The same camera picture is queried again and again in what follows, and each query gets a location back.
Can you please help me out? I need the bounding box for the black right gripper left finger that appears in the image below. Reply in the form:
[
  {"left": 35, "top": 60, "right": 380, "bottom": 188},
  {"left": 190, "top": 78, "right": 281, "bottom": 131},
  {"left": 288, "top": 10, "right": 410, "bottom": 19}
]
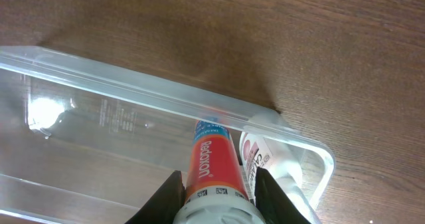
[{"left": 126, "top": 171, "right": 185, "bottom": 224}]

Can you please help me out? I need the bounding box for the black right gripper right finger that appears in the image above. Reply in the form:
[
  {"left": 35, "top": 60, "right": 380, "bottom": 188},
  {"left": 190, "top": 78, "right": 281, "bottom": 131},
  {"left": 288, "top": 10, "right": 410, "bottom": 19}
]
[{"left": 254, "top": 168, "right": 309, "bottom": 224}]

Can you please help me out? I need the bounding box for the white lotion bottle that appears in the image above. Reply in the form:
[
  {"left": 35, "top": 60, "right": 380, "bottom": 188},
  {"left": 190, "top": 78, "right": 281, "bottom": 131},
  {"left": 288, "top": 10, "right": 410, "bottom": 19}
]
[{"left": 239, "top": 132, "right": 320, "bottom": 223}]

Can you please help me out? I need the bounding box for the orange vitamin tube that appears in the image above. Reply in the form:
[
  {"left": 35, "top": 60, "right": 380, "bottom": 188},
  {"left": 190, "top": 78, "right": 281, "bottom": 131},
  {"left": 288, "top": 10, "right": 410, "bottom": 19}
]
[{"left": 173, "top": 120, "right": 265, "bottom": 224}]

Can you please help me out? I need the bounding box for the clear plastic container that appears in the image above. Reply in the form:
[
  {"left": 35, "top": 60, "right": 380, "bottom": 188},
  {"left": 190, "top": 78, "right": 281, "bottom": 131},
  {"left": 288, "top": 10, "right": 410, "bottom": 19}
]
[{"left": 1, "top": 46, "right": 335, "bottom": 223}]

